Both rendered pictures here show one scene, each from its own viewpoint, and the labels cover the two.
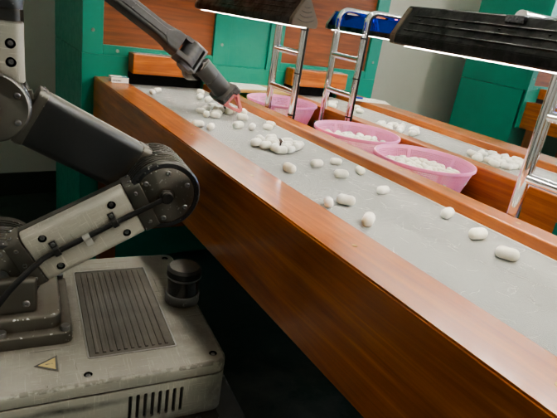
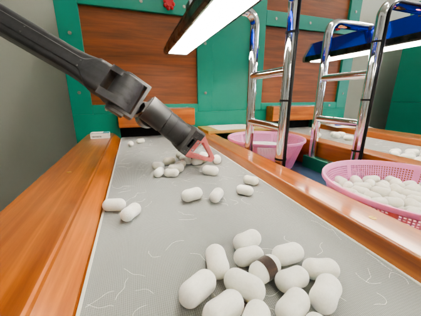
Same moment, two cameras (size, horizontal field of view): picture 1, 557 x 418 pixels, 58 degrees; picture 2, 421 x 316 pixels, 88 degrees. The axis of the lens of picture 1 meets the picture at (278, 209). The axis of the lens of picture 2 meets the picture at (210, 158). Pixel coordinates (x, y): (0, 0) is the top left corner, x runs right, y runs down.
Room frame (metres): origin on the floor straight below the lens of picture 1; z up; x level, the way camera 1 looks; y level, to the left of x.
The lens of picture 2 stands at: (1.12, 0.03, 0.91)
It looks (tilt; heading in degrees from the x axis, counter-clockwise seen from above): 16 degrees down; 16
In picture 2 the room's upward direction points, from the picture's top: straight up
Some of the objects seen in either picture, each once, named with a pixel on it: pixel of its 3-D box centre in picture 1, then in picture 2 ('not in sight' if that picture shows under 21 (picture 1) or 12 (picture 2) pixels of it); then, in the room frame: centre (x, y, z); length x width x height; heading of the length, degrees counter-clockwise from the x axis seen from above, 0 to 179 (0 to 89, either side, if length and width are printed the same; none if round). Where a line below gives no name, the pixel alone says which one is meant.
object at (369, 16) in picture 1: (360, 77); (361, 99); (1.88, -0.21, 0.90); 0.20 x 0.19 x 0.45; 35
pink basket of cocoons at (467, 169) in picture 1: (420, 174); not in sight; (1.31, -0.36, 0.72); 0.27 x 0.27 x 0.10
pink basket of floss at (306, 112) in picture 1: (280, 113); (264, 150); (1.91, 0.05, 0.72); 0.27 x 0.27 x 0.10
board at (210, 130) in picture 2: (254, 88); (238, 128); (2.09, 0.17, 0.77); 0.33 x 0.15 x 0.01; 125
